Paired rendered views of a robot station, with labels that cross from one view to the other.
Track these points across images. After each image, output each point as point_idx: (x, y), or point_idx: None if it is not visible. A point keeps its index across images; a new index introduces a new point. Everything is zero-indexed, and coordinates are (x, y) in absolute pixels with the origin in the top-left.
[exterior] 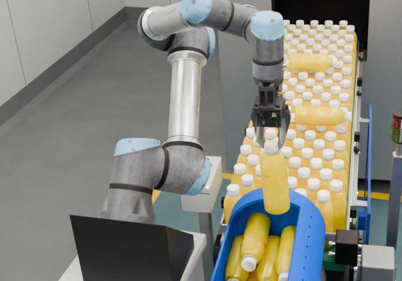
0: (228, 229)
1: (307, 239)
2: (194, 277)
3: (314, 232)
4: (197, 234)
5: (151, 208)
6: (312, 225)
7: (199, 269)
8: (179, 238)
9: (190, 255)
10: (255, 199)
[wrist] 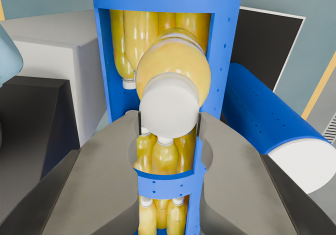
0: (99, 19)
1: (219, 77)
2: (85, 73)
3: (229, 47)
4: (59, 50)
5: None
6: (228, 36)
7: (85, 57)
8: (51, 153)
9: (71, 97)
10: (130, 9)
